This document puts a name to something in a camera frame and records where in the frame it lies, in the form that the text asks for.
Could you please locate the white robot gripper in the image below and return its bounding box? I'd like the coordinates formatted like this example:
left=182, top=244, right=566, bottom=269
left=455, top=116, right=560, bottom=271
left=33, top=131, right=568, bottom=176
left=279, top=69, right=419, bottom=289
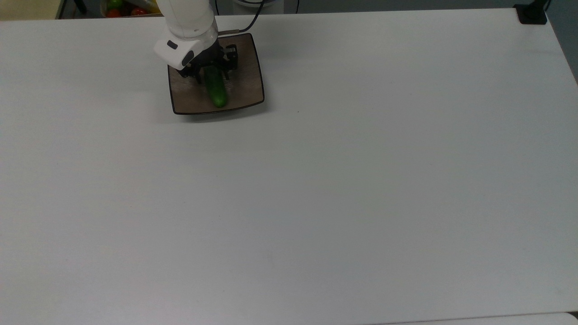
left=153, top=27, right=239, bottom=86

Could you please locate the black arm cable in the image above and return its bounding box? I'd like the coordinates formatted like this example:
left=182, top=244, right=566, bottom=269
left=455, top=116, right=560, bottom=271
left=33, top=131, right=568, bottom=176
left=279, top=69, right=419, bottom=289
left=215, top=0, right=266, bottom=36

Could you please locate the green cucumber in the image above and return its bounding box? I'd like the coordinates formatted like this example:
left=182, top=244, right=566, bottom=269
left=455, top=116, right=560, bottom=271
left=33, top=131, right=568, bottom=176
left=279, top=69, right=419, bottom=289
left=204, top=66, right=228, bottom=109

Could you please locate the beige board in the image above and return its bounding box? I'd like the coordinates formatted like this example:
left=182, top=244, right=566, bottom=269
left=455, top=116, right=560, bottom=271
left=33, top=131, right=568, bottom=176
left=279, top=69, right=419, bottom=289
left=0, top=0, right=63, bottom=22

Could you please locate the brown square ceramic plate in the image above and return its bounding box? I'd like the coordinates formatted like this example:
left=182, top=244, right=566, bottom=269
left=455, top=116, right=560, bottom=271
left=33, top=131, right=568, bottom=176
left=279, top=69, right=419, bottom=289
left=166, top=32, right=266, bottom=116

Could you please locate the box of toy fruits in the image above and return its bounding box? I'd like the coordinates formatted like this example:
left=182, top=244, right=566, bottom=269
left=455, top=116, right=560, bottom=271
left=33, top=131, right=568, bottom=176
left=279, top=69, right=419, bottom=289
left=100, top=0, right=164, bottom=19

